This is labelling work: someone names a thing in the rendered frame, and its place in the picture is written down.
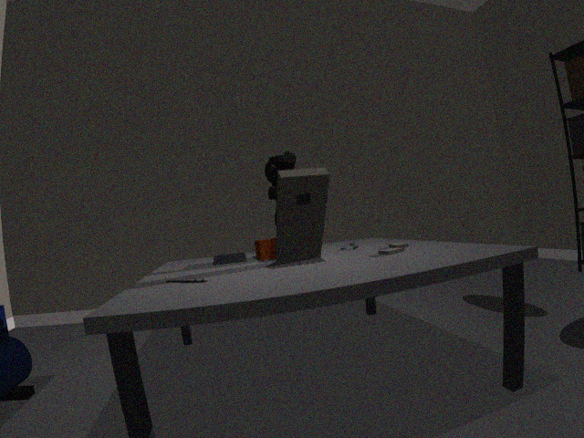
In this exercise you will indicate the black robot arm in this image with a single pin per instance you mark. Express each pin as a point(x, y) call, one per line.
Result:
point(282, 162)

